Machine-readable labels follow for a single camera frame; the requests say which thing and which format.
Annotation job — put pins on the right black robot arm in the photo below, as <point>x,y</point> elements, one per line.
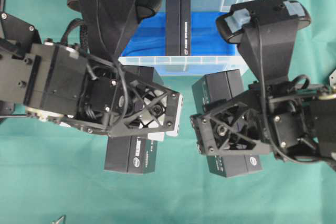
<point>324,108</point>

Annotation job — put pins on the black box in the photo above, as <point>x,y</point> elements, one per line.
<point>212,88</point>
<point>178,28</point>
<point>133,154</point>

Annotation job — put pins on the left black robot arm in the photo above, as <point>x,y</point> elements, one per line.
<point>30,69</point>

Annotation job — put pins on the blue foam insert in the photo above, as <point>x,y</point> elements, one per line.
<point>149,39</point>

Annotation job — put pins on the green table cloth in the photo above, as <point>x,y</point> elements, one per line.
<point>48,171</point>

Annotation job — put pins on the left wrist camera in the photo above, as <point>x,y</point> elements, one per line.
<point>112,23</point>

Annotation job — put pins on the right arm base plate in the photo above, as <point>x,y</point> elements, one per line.
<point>332,78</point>

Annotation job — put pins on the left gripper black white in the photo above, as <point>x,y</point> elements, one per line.
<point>101,97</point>

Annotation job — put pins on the small metal clip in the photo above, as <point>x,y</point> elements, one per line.
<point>60,220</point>

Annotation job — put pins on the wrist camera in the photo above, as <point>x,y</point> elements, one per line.
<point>264,32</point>
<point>112,23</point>

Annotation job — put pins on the clear plastic storage case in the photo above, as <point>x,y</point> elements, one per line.
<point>204,6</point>

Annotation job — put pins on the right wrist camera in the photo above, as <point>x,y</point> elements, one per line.
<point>264,32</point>

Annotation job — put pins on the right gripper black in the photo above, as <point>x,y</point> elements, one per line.
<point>257,123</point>

